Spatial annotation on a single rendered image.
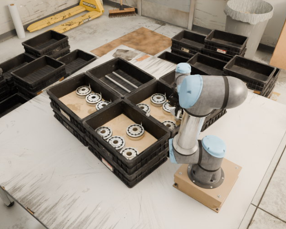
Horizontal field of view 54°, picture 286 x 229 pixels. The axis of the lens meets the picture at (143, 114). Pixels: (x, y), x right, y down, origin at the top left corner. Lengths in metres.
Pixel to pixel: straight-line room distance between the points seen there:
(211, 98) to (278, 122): 1.14
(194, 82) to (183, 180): 0.64
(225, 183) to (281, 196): 1.14
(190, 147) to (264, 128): 0.84
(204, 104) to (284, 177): 1.83
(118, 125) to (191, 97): 0.79
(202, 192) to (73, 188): 0.67
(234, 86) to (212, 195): 0.63
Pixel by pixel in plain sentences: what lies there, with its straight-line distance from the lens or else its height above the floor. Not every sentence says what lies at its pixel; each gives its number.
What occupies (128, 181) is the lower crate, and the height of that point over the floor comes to 0.76.
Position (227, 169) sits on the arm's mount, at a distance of 1.54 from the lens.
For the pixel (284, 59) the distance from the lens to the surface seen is 4.06.
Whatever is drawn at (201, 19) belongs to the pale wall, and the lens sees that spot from 4.61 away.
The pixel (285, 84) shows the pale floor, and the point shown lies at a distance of 3.79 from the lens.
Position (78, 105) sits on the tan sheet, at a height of 0.83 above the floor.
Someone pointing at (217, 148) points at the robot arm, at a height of 1.03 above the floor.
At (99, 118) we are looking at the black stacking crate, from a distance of 1.61.
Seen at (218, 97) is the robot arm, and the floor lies 1.40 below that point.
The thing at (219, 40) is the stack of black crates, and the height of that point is 0.50.
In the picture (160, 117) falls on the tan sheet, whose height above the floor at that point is 0.83.
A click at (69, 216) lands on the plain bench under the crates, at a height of 0.70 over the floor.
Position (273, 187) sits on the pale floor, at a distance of 2.60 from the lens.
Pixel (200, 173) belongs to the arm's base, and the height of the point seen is 0.86.
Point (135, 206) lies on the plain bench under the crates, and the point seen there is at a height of 0.70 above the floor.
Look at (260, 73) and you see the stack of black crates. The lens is 2.91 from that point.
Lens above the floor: 1.98
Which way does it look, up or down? 42 degrees down
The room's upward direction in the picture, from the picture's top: straight up
